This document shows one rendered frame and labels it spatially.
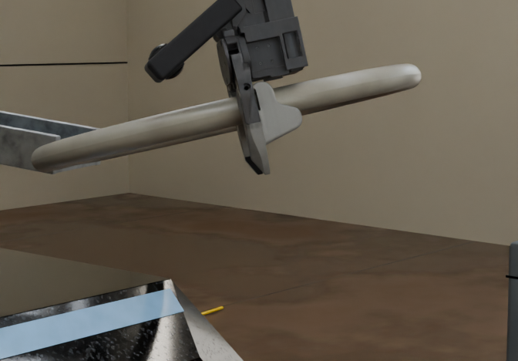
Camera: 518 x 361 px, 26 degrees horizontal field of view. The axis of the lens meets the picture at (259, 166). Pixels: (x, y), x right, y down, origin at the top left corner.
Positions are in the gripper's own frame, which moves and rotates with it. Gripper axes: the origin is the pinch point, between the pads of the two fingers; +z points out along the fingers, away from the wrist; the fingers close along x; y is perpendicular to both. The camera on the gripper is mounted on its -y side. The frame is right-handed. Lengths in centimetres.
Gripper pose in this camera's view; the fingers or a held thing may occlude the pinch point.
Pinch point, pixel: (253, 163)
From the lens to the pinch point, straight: 117.0
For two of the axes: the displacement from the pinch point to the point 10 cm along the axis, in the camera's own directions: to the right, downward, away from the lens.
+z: 2.1, 9.8, 0.2
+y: 9.7, -2.1, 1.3
